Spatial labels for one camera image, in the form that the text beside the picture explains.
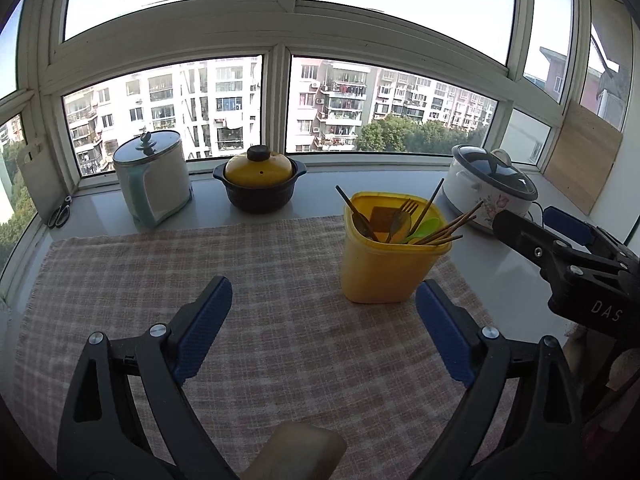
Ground teal white electric pot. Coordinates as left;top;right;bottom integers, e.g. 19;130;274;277
113;130;192;229

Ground yellow plastic utensil container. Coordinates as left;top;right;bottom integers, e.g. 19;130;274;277
341;191;452;304

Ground wooden chopstick red tip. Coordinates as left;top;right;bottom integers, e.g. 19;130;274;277
418;214;476;245
335;185;375;234
427;235;463;246
416;200;484;245

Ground metal fork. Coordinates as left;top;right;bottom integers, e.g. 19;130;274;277
385;200;420;243

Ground black scissors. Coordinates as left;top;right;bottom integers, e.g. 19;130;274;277
46;195;73;229

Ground white floral rice cooker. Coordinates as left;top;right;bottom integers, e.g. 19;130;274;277
442;144;538;233

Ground wooden cutting board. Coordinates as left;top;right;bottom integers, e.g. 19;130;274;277
544;101;623;216

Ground green plastic spoon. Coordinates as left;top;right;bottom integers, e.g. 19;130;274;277
401;218;442;244

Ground black casserole yellow lid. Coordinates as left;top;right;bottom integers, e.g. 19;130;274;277
213;145;307;214

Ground pink plaid cloth mat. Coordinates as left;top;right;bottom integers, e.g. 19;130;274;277
8;217;464;479

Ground white cutting board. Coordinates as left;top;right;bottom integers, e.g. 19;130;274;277
16;139;67;221

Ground left gloved hand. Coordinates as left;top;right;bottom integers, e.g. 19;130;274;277
240;422;347;480

